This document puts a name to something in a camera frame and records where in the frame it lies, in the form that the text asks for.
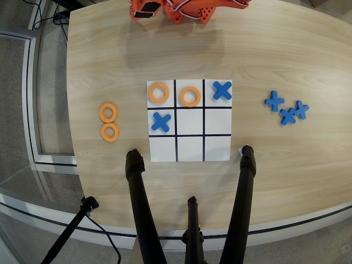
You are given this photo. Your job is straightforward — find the black stand cable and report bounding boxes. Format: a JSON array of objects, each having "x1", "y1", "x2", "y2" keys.
[{"x1": 84, "y1": 213, "x2": 122, "y2": 264}]

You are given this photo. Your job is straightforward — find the black floor cables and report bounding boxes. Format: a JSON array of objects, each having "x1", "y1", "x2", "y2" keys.
[{"x1": 29, "y1": 0, "x2": 69, "y2": 42}]

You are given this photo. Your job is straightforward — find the slim black stand pole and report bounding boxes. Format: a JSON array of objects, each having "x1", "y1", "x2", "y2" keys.
[{"x1": 40, "y1": 196, "x2": 100, "y2": 264}]

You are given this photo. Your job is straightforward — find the orange foam ring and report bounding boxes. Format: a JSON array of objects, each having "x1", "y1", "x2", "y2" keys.
[
  {"x1": 179, "y1": 86, "x2": 202, "y2": 108},
  {"x1": 101, "y1": 122, "x2": 120, "y2": 142},
  {"x1": 148, "y1": 82, "x2": 170, "y2": 104},
  {"x1": 99, "y1": 103, "x2": 119, "y2": 123}
]

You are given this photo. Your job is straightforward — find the blue foam cross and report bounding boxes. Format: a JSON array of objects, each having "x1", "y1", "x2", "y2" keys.
[
  {"x1": 294, "y1": 100, "x2": 310, "y2": 120},
  {"x1": 264, "y1": 91, "x2": 285, "y2": 113},
  {"x1": 151, "y1": 112, "x2": 172, "y2": 132},
  {"x1": 279, "y1": 107, "x2": 297, "y2": 126},
  {"x1": 212, "y1": 81, "x2": 233, "y2": 101}
]

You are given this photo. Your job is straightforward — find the thin black tripod leg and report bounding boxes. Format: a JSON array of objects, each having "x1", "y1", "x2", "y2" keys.
[{"x1": 181, "y1": 195, "x2": 206, "y2": 264}]

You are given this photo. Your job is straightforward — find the white servo cable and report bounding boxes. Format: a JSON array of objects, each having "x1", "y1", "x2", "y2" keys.
[{"x1": 164, "y1": 0, "x2": 248, "y2": 20}]

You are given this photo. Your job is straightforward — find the white framed glass panel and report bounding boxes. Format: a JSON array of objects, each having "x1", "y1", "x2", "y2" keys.
[{"x1": 0, "y1": 30, "x2": 79, "y2": 168}]

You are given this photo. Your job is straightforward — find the thick black tripod leg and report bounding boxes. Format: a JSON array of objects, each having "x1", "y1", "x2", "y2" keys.
[
  {"x1": 219, "y1": 145, "x2": 257, "y2": 264},
  {"x1": 125, "y1": 148, "x2": 167, "y2": 264}
]

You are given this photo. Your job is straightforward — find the white tic-tac-toe board sheet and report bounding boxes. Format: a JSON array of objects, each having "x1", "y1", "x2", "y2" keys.
[{"x1": 146, "y1": 79, "x2": 233, "y2": 163}]

